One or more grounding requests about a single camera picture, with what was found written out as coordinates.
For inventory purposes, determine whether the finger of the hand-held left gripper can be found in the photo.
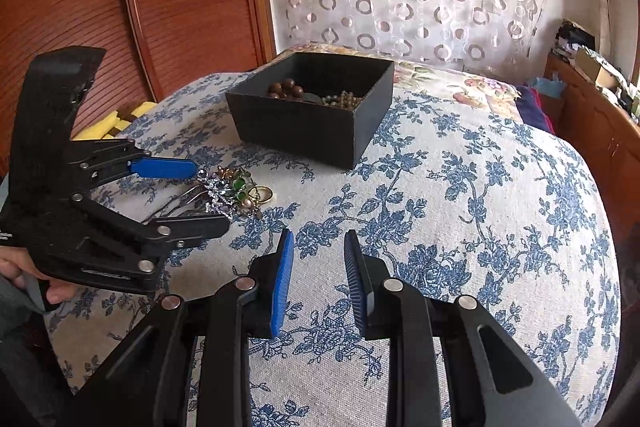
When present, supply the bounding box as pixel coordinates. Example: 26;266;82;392
65;139;197;188
40;192;231;297

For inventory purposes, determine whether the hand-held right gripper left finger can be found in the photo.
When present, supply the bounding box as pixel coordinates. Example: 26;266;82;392
75;228;296;427

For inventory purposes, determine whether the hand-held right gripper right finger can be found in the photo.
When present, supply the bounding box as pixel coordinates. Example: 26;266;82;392
344;229;583;427

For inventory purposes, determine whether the silver hairpin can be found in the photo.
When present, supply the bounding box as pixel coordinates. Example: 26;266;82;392
142;169;236;225

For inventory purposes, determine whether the green glass bead jewelry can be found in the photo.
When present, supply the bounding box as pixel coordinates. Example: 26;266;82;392
227;167;257;208

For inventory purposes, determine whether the gold ring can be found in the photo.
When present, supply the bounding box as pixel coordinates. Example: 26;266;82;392
250;186;275;208

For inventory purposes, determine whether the black box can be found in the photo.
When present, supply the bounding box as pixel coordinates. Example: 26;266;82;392
225;51;396;170

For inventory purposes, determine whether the brown wooden bead bracelet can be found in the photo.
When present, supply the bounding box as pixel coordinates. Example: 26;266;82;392
266;78;307;102

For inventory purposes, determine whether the green bead bracelet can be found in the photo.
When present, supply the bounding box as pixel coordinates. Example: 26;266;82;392
322;89;363;110

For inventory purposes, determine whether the person's left hand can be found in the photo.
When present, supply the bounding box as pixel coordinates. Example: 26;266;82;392
0;247;78;308

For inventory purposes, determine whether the yellow plush toy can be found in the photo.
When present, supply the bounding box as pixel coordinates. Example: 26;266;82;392
70;102;158;142

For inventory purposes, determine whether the blue floral quilt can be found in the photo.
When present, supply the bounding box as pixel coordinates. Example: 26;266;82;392
42;72;621;427

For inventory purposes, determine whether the pink floral bedspread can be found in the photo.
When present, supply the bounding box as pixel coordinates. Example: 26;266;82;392
285;42;523;120

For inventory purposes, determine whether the dark blue blanket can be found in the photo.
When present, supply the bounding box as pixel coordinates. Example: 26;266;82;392
515;84;556;132

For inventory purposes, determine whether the light blue cloth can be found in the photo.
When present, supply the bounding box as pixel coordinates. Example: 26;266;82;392
530;77;566;100

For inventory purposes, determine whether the wooden cabinet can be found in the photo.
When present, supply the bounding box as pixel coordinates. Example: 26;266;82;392
542;52;640;258

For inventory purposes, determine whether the cardboard box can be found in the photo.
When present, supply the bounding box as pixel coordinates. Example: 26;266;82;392
575;47;621;90

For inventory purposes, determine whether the pile of dark clothes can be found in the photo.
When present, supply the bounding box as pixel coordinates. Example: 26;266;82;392
552;19;596;58

